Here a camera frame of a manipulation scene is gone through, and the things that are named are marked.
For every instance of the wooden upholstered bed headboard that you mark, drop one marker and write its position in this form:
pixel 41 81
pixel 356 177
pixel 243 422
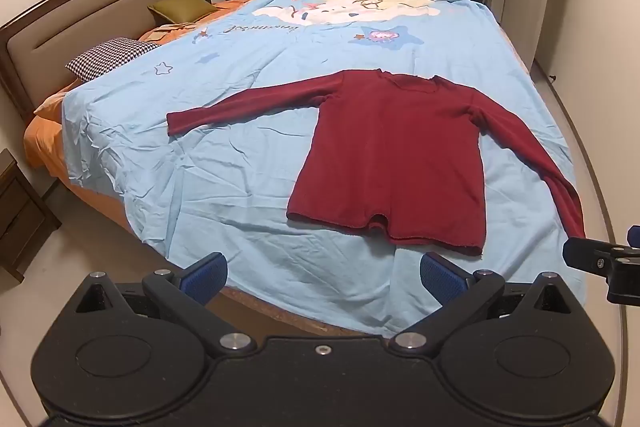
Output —
pixel 75 22

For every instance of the dark wooden nightstand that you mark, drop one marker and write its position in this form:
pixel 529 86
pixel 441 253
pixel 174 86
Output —
pixel 25 217

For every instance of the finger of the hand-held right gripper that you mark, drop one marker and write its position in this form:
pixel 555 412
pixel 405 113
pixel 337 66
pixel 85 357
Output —
pixel 635 237
pixel 590 257

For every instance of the light blue printed blanket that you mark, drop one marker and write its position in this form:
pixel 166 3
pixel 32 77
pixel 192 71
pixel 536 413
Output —
pixel 225 182

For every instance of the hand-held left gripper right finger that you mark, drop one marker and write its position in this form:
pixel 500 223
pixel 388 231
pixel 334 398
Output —
pixel 441 278

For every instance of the orange pillow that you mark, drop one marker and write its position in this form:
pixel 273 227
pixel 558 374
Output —
pixel 50 104

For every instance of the olive green pillow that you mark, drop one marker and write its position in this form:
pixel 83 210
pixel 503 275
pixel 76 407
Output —
pixel 184 6

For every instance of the dark red long-sleeve shirt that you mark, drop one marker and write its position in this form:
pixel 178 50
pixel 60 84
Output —
pixel 400 157

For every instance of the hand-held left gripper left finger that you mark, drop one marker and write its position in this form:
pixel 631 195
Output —
pixel 206 278

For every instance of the houndstooth pillow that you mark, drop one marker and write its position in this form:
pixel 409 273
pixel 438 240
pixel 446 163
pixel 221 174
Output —
pixel 110 57

